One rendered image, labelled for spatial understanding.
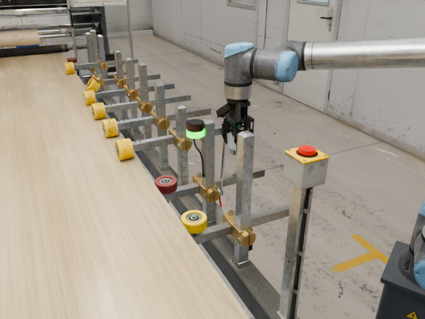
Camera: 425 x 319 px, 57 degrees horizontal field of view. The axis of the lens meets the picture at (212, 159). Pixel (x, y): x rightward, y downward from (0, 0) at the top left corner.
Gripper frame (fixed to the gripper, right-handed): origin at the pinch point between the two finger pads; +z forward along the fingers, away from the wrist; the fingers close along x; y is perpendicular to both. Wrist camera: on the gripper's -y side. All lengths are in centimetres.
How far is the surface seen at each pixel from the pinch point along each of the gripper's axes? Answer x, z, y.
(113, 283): -51, 11, 33
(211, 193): -8.7, 15.0, 0.6
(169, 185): -22.8, 10.2, -4.2
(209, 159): -8.1, 2.4, -2.1
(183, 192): -16.6, 15.9, -6.4
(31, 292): -69, 11, 28
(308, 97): 254, 90, -261
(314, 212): 107, 101, -69
